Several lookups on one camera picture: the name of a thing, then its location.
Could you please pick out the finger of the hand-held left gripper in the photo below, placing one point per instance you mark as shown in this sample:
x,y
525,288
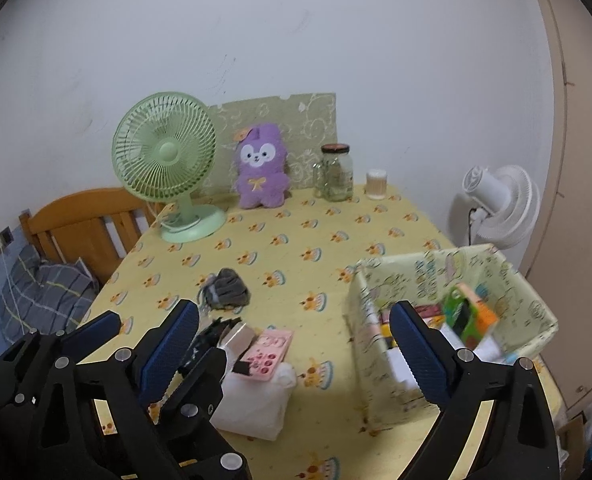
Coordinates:
x,y
98,327

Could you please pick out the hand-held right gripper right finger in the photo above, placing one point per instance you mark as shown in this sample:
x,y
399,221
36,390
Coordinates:
x,y
420,355

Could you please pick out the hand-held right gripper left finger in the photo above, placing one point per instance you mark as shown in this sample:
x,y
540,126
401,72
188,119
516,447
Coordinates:
x,y
171,347

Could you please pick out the small beige box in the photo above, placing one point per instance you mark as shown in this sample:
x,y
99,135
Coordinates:
x,y
237,337

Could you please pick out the pink case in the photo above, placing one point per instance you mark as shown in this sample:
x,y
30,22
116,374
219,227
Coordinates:
x,y
270,352

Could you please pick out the white fabric bag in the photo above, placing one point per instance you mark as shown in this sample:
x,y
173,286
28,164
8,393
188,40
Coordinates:
x,y
256,405

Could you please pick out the yellow cartoon storage box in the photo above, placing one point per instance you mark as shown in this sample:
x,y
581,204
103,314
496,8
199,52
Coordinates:
x,y
520,320

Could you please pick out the white box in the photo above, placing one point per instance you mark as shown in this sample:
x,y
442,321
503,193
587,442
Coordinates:
x,y
399,367

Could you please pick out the pink packet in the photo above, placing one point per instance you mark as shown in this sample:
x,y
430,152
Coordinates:
x,y
431,316

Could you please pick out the green carton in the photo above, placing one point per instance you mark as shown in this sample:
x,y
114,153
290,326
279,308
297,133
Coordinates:
x,y
455,310

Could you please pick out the blue plaid cloth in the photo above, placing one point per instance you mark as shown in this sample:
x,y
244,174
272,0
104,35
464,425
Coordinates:
x,y
41,295

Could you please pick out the wooden chair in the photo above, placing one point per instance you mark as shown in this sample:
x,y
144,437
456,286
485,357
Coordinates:
x,y
81,230

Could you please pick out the yellow printed tablecloth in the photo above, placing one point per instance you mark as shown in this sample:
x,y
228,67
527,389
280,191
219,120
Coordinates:
x,y
296,240

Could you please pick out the cardboard box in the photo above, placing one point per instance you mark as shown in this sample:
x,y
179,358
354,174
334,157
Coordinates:
x,y
570,435

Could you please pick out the white standing fan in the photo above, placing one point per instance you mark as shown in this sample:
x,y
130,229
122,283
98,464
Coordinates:
x,y
500,200

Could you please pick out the cotton swab container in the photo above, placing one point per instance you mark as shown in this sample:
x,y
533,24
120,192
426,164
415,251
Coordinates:
x,y
376,185

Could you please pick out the green desk fan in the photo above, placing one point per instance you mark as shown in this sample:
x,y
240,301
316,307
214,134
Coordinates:
x,y
163,150

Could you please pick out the purple plush rabbit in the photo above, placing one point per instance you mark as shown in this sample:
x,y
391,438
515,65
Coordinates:
x,y
261,175

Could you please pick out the glass jar with lid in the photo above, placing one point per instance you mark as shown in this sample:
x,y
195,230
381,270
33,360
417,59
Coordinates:
x,y
335,175

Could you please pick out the beige door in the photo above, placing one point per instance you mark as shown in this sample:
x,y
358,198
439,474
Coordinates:
x,y
580,160

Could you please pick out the green patterned board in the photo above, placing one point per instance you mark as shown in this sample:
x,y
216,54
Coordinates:
x,y
306,125

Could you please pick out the wall socket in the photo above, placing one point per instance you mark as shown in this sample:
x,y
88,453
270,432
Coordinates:
x,y
1,240

